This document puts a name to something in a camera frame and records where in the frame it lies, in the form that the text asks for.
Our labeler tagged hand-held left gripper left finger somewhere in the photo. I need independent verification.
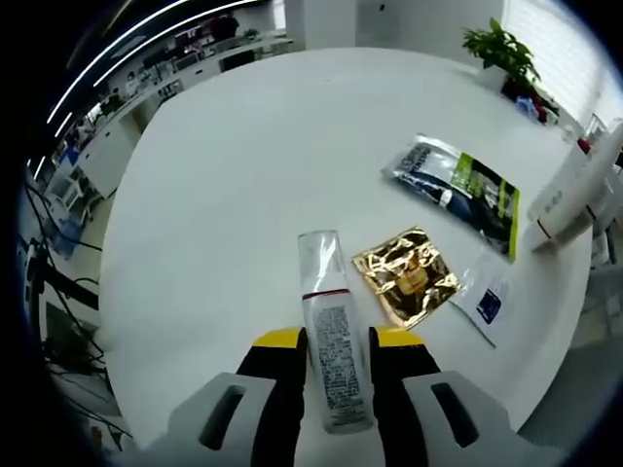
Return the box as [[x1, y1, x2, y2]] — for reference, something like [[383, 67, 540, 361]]
[[167, 326, 310, 467]]

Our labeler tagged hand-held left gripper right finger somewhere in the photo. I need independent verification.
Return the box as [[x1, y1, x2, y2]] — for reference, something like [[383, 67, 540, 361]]
[[368, 326, 516, 467]]

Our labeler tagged small clear-capped skincare bottle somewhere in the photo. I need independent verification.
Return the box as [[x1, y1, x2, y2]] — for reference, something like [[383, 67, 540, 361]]
[[296, 229, 376, 436]]

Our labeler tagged gold foil skincare sachet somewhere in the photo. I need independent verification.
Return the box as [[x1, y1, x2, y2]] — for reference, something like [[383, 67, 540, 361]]
[[350, 224, 461, 331]]

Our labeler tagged clear skincare sachet blue label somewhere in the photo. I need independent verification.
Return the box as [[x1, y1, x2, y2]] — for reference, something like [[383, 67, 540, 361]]
[[447, 250, 512, 349]]

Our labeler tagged green black skincare foil pouch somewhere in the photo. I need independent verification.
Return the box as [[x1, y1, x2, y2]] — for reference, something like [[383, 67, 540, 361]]
[[380, 133, 521, 264]]

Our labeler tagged white skincare tube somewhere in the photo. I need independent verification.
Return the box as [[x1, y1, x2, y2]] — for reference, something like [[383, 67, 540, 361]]
[[528, 119, 623, 254]]

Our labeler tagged black tripod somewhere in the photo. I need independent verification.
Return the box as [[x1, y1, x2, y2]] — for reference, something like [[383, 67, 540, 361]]
[[21, 235, 106, 312]]

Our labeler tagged blue water jug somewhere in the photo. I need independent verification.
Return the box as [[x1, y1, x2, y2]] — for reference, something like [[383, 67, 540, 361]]
[[56, 219, 85, 254]]

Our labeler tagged dark red bag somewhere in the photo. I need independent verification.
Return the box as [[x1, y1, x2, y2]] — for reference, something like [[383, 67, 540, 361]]
[[500, 77, 561, 123]]

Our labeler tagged white plant pot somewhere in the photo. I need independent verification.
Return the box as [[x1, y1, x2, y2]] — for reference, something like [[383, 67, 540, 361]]
[[479, 65, 510, 93]]

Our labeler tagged green potted plant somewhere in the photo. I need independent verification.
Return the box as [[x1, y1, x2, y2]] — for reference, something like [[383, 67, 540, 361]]
[[461, 18, 542, 91]]

